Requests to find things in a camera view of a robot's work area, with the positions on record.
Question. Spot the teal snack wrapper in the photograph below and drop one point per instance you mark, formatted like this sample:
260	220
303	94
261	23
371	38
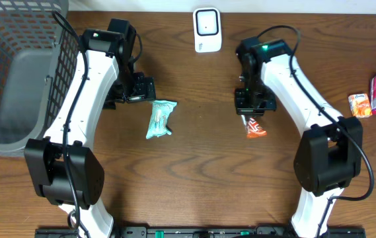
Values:
161	110

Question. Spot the orange juice carton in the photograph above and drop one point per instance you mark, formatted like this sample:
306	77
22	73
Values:
360	105

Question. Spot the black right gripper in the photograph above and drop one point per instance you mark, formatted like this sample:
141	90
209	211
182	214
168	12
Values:
243	108

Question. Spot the white barcode scanner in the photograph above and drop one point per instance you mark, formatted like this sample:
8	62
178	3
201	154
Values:
207	30

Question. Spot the grey plastic mesh basket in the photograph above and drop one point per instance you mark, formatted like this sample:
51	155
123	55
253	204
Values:
37	64

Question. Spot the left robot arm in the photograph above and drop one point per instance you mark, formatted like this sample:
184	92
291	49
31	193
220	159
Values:
62	164

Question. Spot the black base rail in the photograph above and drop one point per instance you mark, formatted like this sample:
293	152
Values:
262	231

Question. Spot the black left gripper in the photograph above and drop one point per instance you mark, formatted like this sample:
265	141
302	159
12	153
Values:
140	94

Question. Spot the orange chocolate bar wrapper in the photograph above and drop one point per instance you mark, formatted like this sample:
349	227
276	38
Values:
253	128

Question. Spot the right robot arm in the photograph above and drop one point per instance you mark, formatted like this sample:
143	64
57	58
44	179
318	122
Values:
327	158

